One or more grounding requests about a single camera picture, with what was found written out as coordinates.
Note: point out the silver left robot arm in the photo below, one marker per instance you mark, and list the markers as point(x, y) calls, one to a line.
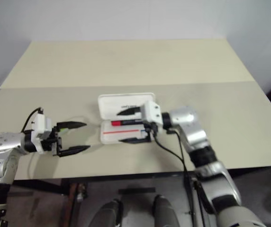
point(0, 144)

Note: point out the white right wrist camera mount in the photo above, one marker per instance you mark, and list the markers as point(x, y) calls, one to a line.
point(152, 113)

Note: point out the red capped black marker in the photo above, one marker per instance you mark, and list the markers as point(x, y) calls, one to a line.
point(123, 123)

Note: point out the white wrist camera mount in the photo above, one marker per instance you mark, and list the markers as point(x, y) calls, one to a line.
point(40, 124)
point(152, 113)

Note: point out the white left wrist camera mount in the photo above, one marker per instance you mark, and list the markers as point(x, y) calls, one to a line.
point(40, 124)

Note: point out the light green marker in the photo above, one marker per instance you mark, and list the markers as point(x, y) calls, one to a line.
point(64, 130)

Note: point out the dark rounded shape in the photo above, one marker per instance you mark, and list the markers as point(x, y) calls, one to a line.
point(108, 214)

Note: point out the black flat bar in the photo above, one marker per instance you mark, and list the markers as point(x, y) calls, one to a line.
point(136, 190)

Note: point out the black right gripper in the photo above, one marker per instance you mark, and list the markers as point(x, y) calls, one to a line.
point(152, 132)

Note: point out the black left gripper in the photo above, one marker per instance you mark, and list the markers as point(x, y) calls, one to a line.
point(50, 143)

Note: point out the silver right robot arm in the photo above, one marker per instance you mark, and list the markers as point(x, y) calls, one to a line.
point(197, 139)

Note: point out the white plastic pencil case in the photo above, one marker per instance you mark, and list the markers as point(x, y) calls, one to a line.
point(116, 104)

